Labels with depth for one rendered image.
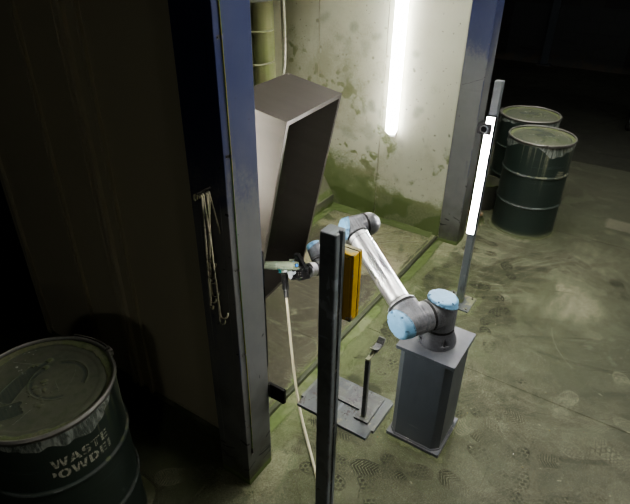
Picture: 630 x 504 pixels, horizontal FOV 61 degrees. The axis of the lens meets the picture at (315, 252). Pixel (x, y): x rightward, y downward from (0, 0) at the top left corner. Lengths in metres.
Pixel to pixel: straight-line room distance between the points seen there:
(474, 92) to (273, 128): 2.20
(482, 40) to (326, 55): 1.36
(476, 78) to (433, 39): 0.45
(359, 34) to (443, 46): 0.73
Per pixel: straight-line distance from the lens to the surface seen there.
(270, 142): 2.65
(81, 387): 2.35
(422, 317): 2.55
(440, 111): 4.58
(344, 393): 2.25
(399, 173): 4.89
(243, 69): 1.87
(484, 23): 4.37
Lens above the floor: 2.41
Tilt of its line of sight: 31 degrees down
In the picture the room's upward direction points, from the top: 1 degrees clockwise
